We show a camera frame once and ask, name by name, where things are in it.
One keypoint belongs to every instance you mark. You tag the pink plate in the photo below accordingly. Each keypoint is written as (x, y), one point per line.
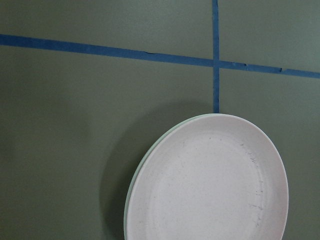
(212, 179)

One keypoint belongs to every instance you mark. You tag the cream white plate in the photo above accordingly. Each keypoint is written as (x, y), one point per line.
(145, 157)

